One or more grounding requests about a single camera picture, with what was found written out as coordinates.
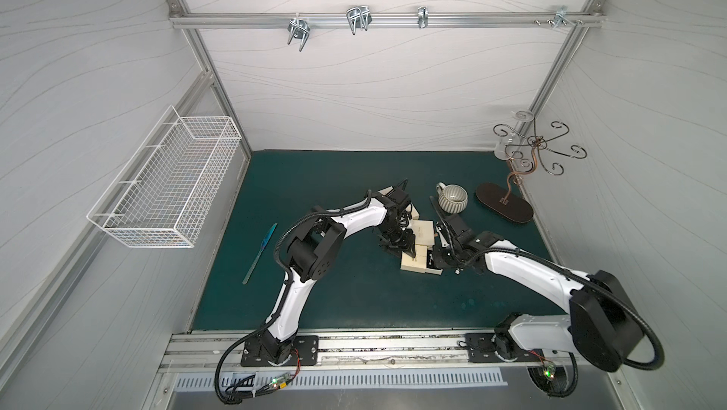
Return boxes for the cream drawer jewelry box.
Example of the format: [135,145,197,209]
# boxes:
[379,186,420,221]

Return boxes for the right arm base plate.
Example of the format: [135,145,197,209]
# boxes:
[457,332,541,364]

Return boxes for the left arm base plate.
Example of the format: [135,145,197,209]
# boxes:
[240,332,320,366]

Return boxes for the metal jewelry stand dark base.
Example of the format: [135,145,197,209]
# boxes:
[474,110,588,224]

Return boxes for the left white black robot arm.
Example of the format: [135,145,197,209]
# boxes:
[254,180,415,365]

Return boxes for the metal clamp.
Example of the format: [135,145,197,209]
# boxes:
[287,16,310,51]
[346,5,372,35]
[418,6,429,30]
[533,6,585,30]

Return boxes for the white wire basket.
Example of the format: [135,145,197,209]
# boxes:
[86,105,242,249]

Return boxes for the grey ribbed ceramic mug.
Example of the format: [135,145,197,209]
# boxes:
[437,182,469,214]

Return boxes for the aluminium crossbar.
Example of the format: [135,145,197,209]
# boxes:
[170,10,607,30]

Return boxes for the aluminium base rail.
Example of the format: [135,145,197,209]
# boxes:
[158,327,626,374]

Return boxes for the white slotted cable duct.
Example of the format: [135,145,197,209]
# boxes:
[174,366,509,393]

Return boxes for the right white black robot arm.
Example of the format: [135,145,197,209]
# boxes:
[432,215,646,372]

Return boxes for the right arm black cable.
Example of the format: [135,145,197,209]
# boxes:
[428,195,666,399]

